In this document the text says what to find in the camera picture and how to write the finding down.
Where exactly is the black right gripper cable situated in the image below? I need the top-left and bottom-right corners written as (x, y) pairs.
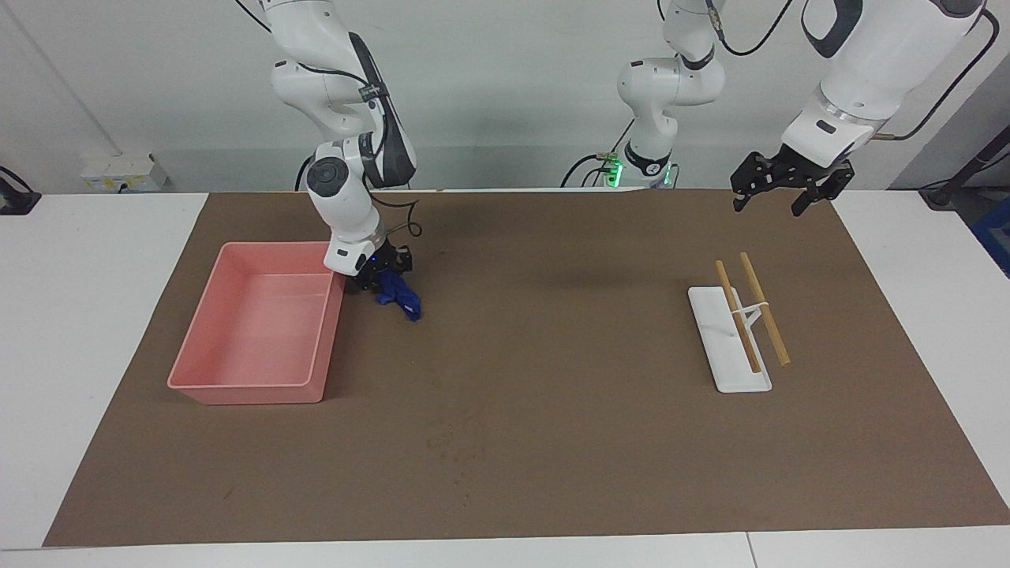
top-left (369, 193), bottom-right (423, 241)

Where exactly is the wooden rack rod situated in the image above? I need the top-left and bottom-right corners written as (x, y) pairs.
top-left (739, 252), bottom-right (791, 367)
top-left (715, 260), bottom-right (762, 374)

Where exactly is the white power socket box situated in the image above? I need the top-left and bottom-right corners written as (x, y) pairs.
top-left (80, 154), bottom-right (169, 192)

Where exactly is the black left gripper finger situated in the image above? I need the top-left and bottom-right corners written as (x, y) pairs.
top-left (791, 165), bottom-right (856, 219)
top-left (730, 153), bottom-right (783, 215)

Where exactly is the black left arm base cable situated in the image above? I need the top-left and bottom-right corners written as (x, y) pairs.
top-left (560, 118), bottom-right (636, 189)

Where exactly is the black clamp mount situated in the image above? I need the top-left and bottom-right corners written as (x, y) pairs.
top-left (0, 166), bottom-right (42, 215)

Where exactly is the blue crate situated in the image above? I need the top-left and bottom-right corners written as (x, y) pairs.
top-left (971, 197), bottom-right (1010, 278)

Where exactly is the brown table mat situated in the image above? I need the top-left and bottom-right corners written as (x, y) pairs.
top-left (43, 189), bottom-right (1010, 547)

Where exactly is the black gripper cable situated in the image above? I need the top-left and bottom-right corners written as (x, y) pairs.
top-left (369, 193), bottom-right (423, 241)
top-left (706, 0), bottom-right (1001, 143)

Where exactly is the black stand leg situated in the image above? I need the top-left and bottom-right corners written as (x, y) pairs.
top-left (919, 126), bottom-right (1010, 210)

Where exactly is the blue towel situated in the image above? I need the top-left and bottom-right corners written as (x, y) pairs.
top-left (375, 271), bottom-right (423, 322)

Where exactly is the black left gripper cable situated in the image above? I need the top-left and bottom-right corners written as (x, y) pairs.
top-left (706, 0), bottom-right (1001, 143)

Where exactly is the pink plastic bin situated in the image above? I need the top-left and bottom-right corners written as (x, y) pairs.
top-left (166, 241), bottom-right (347, 405)

